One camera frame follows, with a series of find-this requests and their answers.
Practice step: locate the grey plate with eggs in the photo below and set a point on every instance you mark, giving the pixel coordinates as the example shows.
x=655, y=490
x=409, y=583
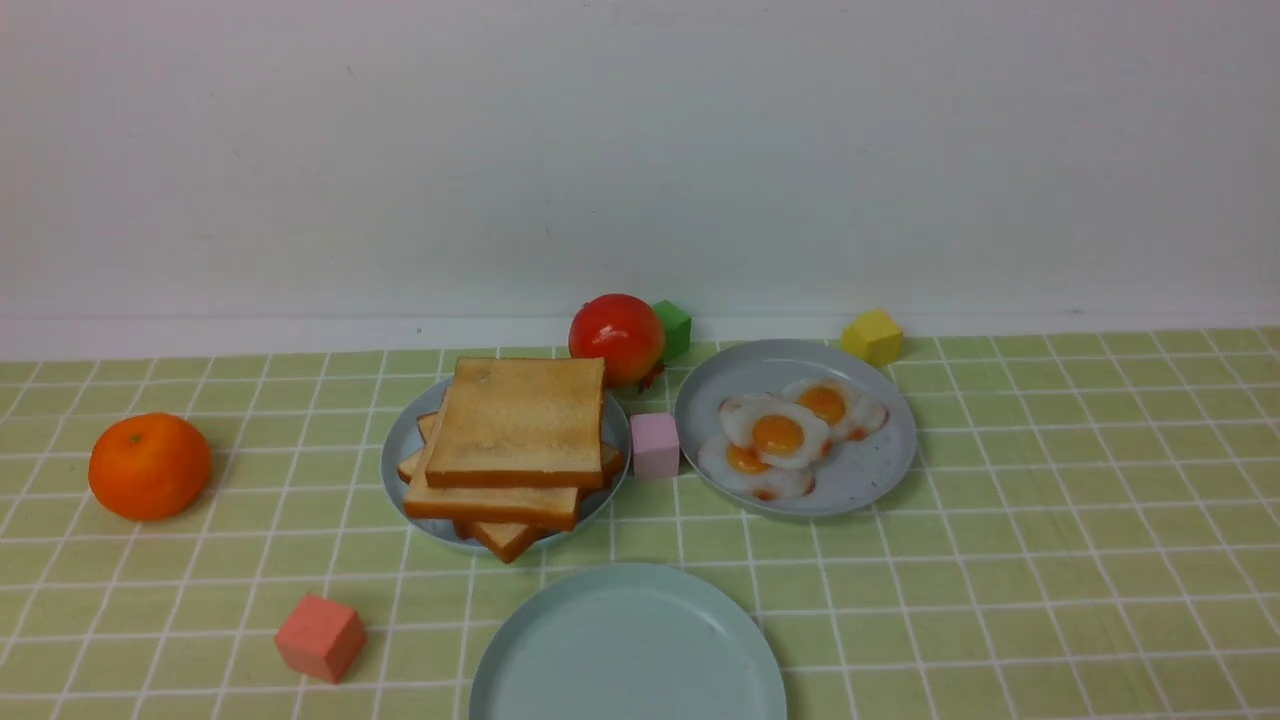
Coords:
x=854, y=474

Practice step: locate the toast slice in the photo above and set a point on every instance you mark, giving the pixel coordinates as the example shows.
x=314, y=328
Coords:
x=505, y=540
x=519, y=423
x=548, y=508

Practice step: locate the pink foam cube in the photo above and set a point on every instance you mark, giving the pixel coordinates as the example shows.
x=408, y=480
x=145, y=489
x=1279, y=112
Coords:
x=656, y=448

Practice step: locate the grey plate under toast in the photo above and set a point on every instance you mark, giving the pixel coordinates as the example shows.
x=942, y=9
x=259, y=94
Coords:
x=403, y=438

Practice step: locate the orange mandarin fruit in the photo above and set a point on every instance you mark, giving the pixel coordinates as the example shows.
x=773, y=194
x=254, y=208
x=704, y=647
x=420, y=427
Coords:
x=149, y=467

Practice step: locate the red pomegranate fruit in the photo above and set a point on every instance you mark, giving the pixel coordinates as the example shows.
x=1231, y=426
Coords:
x=626, y=333

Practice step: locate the light blue empty plate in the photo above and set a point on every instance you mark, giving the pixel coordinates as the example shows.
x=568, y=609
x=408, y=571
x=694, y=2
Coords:
x=630, y=641

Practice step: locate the yellow foam cube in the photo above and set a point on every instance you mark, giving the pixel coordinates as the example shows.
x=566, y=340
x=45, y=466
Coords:
x=874, y=337

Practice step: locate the green foam cube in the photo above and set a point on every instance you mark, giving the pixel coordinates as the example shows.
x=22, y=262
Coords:
x=677, y=324

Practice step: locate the salmon red foam cube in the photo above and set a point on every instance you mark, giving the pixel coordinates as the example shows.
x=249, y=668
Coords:
x=321, y=638

